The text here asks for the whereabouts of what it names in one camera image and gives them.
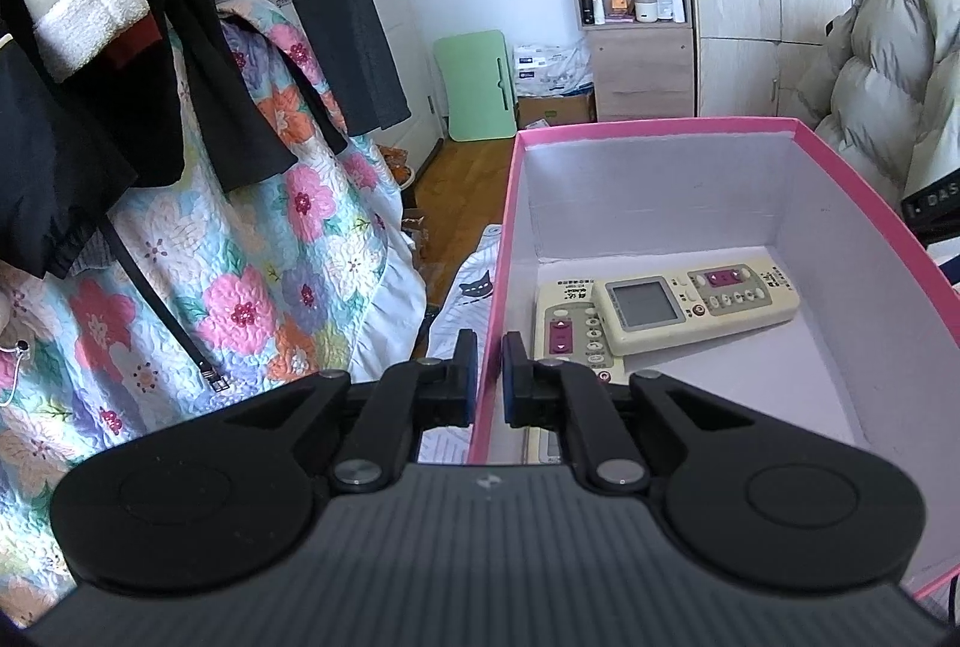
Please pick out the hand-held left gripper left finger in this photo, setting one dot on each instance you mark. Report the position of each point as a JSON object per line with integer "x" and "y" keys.
{"x": 463, "y": 384}

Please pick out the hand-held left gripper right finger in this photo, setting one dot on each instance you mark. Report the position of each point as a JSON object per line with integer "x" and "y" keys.
{"x": 513, "y": 384}

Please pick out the beige remote with purple buttons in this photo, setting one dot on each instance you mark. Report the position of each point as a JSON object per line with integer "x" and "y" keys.
{"x": 570, "y": 302}

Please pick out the beige remote with large screen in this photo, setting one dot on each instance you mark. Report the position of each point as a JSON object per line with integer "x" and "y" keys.
{"x": 645, "y": 306}

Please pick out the pink cardboard box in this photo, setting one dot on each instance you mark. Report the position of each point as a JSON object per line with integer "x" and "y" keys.
{"x": 652, "y": 197}

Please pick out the grey puffer jacket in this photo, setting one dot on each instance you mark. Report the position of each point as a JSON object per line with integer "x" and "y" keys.
{"x": 877, "y": 84}

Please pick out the floral quilt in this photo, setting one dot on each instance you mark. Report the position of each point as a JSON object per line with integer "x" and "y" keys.
{"x": 247, "y": 317}

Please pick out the brown cardboard box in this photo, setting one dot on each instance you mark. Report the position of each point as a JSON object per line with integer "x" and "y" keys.
{"x": 555, "y": 110}

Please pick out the green folding table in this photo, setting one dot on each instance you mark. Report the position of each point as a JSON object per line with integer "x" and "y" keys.
{"x": 472, "y": 84}

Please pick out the black belt with buckle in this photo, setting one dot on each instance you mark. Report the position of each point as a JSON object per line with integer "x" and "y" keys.
{"x": 161, "y": 317}

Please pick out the plastic wrapped tissue packs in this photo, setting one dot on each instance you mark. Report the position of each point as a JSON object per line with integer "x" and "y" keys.
{"x": 551, "y": 69}

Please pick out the white bottle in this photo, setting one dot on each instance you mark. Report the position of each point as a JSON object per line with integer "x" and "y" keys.
{"x": 679, "y": 2}

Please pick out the white jar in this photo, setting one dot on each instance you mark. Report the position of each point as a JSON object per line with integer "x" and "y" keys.
{"x": 646, "y": 9}

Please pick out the black hanging garment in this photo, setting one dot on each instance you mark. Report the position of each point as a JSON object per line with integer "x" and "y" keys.
{"x": 217, "y": 114}

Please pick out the black bottle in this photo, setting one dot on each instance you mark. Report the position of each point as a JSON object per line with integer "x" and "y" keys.
{"x": 587, "y": 8}

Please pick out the dark grey coat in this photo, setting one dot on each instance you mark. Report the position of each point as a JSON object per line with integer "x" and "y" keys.
{"x": 337, "y": 17}

